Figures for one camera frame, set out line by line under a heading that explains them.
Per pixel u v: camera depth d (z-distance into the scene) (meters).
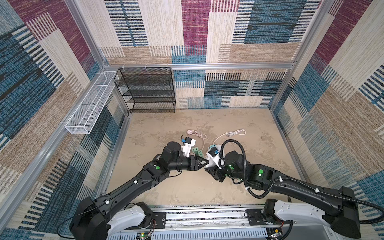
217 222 0.73
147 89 1.09
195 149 0.90
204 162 0.69
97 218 0.39
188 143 0.67
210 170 0.67
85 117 0.71
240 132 1.05
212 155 0.62
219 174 0.63
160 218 0.74
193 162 0.64
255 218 0.73
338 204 0.41
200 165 0.67
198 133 1.02
